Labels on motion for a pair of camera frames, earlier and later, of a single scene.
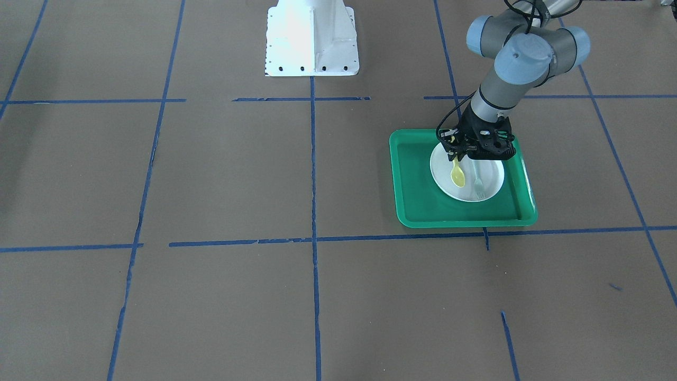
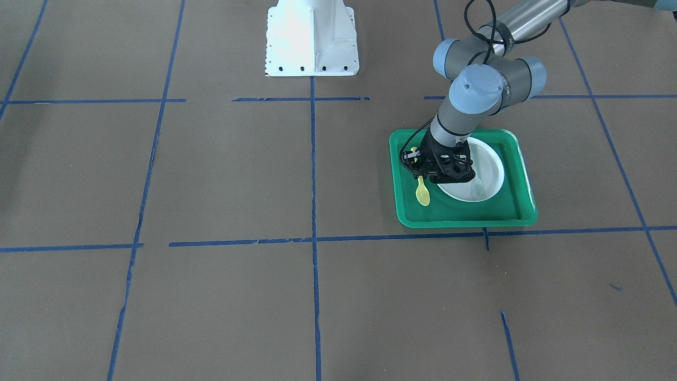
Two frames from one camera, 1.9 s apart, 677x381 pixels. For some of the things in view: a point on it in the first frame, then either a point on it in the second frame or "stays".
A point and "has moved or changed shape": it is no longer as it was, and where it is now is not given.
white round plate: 482,177 stays
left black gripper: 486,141 -> 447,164
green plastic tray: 420,204 stays
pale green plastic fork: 478,184 stays
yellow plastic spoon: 457,173 has moved or changed shape
